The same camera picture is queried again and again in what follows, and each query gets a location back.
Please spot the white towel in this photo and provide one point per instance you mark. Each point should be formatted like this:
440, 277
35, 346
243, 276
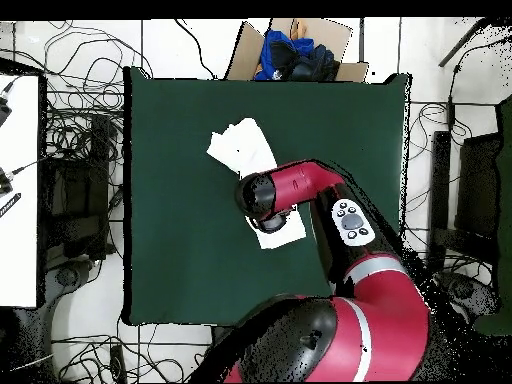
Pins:
240, 144

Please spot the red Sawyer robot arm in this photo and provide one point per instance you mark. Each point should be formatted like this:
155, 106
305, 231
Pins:
304, 184

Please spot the dark green table cloth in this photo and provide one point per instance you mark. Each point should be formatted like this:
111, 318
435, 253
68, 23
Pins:
180, 240

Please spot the brown cardboard box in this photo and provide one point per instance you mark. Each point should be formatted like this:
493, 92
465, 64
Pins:
244, 56

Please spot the dark navy garment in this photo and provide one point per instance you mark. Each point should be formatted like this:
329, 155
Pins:
316, 64

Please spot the blue garment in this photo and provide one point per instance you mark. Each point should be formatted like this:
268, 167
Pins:
276, 38

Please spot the black power strip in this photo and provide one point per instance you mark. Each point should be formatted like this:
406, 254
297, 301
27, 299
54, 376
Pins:
118, 364

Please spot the white desk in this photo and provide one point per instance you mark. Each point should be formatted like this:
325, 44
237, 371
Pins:
20, 240

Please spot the black labelled bar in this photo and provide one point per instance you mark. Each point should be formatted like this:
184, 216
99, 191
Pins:
10, 204

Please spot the black device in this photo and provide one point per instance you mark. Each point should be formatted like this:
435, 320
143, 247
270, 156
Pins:
4, 184
4, 110

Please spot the black rod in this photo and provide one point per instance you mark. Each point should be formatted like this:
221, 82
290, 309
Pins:
464, 42

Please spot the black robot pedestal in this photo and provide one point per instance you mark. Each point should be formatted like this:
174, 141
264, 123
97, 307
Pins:
220, 334

